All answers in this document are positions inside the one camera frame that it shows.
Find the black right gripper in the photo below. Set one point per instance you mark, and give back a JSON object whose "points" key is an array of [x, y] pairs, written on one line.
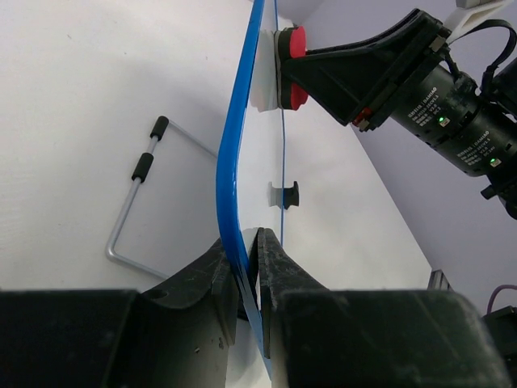
{"points": [[363, 83]]}

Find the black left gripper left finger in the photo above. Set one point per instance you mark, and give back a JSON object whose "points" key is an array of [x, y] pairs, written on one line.
{"points": [[177, 334]]}

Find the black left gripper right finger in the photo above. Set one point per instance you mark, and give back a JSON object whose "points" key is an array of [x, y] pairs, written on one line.
{"points": [[317, 337]]}

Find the red bone-shaped eraser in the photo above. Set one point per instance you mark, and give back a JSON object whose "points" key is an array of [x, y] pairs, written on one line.
{"points": [[289, 46]]}

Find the blue framed whiteboard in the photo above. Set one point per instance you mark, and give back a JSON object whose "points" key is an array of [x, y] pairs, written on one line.
{"points": [[250, 167]]}

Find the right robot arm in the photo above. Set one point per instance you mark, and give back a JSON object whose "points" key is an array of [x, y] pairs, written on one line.
{"points": [[497, 86]]}

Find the black whiteboard foot clip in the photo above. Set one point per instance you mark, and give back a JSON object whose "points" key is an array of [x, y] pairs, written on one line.
{"points": [[284, 198]]}

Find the metal whiteboard kickstand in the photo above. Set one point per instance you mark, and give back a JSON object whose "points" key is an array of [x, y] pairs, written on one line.
{"points": [[168, 218]]}

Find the aluminium right side rail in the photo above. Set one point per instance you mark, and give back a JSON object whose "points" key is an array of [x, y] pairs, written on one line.
{"points": [[438, 281]]}

